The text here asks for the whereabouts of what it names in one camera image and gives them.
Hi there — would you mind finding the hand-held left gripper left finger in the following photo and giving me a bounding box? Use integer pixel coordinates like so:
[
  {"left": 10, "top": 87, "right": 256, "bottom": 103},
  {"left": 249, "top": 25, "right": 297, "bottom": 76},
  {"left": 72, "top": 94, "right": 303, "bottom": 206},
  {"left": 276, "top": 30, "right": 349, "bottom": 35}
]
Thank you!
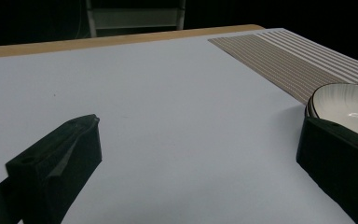
[{"left": 5, "top": 114, "right": 103, "bottom": 224}]

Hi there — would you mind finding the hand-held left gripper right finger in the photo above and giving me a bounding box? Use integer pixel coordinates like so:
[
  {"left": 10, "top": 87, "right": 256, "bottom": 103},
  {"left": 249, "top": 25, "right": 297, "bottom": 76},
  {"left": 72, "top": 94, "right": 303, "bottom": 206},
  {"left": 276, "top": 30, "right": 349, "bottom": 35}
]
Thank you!
[{"left": 296, "top": 117, "right": 358, "bottom": 224}]

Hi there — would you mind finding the white ceramic bowl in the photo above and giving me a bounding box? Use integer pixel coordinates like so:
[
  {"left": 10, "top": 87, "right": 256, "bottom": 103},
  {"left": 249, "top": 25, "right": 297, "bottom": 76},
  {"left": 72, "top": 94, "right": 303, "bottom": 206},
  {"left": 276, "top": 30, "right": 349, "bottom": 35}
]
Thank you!
[{"left": 304, "top": 82, "right": 358, "bottom": 144}]

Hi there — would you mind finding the striped placemat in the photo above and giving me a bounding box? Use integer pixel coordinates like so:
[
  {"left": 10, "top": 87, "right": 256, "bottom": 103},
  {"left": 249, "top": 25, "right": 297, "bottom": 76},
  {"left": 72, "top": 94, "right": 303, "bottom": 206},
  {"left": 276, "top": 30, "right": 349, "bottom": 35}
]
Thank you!
[{"left": 208, "top": 28, "right": 358, "bottom": 105}]

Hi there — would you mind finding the dark chair back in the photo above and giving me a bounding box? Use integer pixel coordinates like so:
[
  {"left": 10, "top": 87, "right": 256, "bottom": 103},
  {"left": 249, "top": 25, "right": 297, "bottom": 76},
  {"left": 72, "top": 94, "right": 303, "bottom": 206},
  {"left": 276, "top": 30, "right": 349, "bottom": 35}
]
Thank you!
[{"left": 85, "top": 0, "right": 186, "bottom": 39}]

